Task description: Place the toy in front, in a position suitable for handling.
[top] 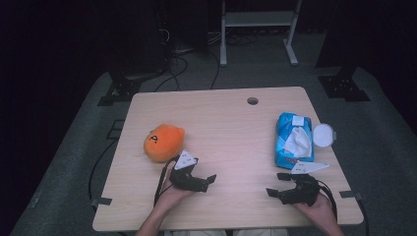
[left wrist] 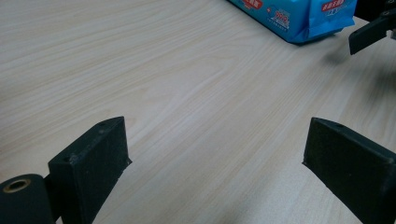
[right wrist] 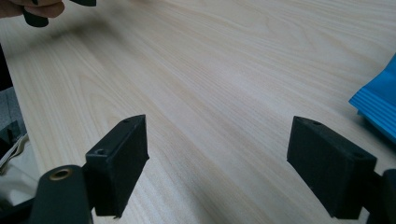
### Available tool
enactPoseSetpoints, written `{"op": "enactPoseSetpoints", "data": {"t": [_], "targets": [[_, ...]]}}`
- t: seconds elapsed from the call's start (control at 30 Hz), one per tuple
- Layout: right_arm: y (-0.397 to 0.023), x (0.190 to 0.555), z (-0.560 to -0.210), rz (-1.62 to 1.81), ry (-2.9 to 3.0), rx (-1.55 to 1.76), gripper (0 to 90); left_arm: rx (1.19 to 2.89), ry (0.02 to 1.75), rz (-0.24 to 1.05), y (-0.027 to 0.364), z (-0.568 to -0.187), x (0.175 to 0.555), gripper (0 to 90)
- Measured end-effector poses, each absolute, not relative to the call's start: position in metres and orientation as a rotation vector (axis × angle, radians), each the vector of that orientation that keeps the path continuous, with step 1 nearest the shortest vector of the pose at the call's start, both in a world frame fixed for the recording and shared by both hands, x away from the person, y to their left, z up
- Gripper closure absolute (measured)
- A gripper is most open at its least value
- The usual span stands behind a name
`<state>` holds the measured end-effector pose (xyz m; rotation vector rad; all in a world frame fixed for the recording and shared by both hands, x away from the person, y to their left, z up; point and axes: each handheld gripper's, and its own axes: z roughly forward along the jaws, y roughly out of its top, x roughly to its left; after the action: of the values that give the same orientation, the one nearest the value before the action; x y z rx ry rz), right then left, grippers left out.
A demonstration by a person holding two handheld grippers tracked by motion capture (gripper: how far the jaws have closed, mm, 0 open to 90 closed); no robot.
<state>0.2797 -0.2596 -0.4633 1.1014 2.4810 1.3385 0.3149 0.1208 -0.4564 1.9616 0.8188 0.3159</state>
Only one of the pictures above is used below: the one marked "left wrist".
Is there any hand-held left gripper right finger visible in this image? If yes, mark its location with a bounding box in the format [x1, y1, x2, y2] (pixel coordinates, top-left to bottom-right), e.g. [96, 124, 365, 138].
[302, 117, 396, 224]

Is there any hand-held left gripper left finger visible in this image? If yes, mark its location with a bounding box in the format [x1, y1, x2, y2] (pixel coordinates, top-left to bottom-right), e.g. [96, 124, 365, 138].
[48, 116, 133, 224]

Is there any blue wet wipe pack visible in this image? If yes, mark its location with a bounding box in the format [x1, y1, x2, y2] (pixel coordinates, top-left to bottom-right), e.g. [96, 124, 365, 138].
[227, 0, 359, 44]

